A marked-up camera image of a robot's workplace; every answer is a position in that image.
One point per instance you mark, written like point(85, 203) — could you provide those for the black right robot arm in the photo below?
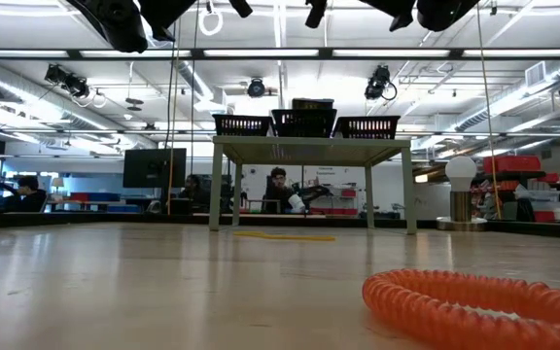
point(443, 14)

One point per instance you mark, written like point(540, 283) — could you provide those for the black monitor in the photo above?
point(153, 167)

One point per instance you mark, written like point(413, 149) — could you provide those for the black ceiling camera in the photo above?
point(256, 88)
point(376, 85)

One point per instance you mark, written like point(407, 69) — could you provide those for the person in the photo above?
point(195, 192)
point(27, 197)
point(277, 189)

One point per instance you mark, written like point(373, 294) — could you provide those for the black ceiling spotlight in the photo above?
point(68, 82)

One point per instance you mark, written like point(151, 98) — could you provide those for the yellow rubber band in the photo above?
point(285, 237)

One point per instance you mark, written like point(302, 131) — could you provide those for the red background bin rack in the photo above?
point(331, 201)

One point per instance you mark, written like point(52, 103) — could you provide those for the small white desk lamp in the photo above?
point(57, 184)

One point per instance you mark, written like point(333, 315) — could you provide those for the background black robot arm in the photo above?
point(309, 192)

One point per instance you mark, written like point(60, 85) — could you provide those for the black plastic basket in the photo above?
point(241, 125)
point(304, 124)
point(366, 127)

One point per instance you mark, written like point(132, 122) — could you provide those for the red storage bins rack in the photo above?
point(511, 164)

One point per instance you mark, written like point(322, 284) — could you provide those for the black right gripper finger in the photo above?
point(315, 12)

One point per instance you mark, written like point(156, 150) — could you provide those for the lamp with white bulb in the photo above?
point(461, 175)

